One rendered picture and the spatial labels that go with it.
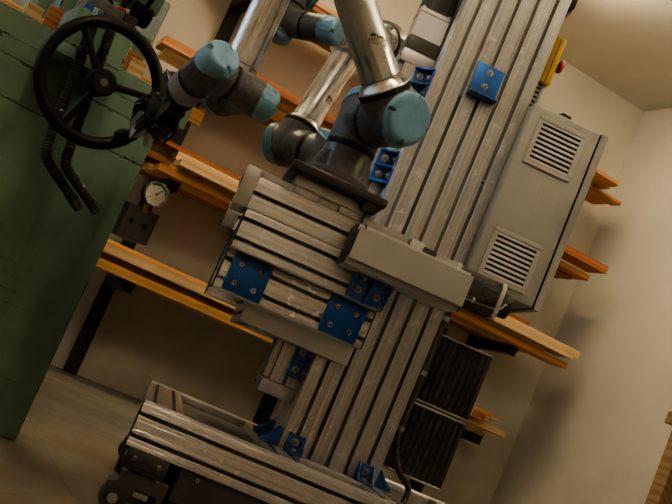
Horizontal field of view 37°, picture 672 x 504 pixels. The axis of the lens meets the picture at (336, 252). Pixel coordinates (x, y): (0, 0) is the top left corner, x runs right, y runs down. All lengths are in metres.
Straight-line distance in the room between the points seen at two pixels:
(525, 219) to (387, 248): 0.49
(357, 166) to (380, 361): 0.48
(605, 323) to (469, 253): 3.36
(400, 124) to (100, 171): 0.75
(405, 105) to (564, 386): 3.86
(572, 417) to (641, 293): 0.77
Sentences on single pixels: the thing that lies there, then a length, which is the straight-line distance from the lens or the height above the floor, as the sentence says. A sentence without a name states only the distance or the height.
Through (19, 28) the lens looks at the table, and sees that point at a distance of 2.42.
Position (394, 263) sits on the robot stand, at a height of 0.69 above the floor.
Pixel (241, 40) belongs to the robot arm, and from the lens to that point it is 2.15.
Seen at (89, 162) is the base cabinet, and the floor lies 0.66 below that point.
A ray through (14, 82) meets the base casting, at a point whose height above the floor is 0.75.
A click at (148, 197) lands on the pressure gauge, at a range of 2.42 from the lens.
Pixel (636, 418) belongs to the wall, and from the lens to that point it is 5.32.
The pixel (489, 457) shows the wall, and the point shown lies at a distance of 5.93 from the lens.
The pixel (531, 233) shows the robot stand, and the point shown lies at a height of 0.93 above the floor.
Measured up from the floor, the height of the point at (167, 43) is 1.53.
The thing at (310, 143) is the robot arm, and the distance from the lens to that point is 2.76.
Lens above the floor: 0.39
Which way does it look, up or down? 8 degrees up
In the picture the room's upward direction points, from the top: 23 degrees clockwise
